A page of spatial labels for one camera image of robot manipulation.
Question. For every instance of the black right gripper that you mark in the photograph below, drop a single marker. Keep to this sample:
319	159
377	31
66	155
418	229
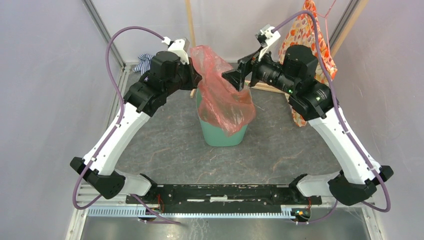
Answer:
237	77

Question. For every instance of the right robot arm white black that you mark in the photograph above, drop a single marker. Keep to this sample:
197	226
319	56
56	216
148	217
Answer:
360	174

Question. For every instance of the green plastic trash bin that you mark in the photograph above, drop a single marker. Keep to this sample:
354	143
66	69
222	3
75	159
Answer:
216	137

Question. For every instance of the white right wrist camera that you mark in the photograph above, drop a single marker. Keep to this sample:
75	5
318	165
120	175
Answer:
267	36

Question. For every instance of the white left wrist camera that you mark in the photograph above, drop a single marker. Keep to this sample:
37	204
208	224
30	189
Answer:
179	47

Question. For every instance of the slotted cable duct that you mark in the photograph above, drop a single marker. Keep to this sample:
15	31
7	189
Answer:
139	211

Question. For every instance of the wooden rack frame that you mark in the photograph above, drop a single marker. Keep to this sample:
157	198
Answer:
229	26

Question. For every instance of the red plastic trash bag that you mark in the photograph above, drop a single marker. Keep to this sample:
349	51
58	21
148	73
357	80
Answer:
222	105

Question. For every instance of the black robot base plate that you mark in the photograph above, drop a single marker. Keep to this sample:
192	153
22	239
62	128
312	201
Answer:
226	198

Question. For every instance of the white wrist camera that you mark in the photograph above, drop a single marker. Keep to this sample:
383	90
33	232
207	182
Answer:
267	36
179	47

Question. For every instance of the floral orange cloth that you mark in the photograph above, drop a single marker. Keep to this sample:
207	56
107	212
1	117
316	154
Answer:
302	33

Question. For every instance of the left aluminium corner post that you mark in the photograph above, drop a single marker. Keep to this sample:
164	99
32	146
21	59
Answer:
101	27

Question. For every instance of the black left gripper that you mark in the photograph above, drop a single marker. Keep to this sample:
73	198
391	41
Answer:
195	78

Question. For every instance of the aluminium corner post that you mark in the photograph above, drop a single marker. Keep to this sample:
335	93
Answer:
101	27
344	25

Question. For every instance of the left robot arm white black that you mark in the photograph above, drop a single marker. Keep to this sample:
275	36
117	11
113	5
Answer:
168	73

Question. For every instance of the pink wire hanger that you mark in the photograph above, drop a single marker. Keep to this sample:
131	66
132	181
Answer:
324	10

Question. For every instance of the blue white striped cloth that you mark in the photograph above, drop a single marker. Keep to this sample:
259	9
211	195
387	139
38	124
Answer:
144	63

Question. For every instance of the right aluminium corner post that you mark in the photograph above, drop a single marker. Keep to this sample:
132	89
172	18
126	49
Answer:
344	25

